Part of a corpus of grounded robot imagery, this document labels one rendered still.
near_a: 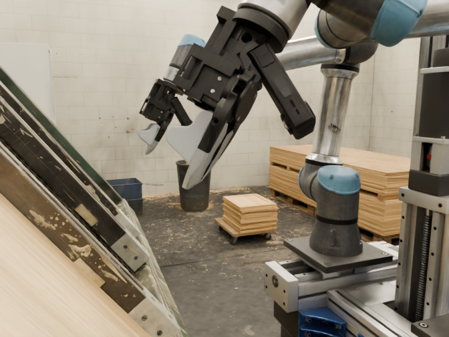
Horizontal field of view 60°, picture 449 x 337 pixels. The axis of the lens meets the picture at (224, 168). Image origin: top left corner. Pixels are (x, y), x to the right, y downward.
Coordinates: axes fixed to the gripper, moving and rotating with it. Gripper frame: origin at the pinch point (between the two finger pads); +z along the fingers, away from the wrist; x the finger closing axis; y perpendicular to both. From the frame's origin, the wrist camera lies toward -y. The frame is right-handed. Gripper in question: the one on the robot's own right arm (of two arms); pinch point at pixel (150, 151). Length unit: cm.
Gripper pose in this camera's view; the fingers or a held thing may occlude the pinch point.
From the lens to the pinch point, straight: 115.2
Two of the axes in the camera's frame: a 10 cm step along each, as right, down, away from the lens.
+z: -4.3, 9.0, -0.1
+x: 3.5, 1.6, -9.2
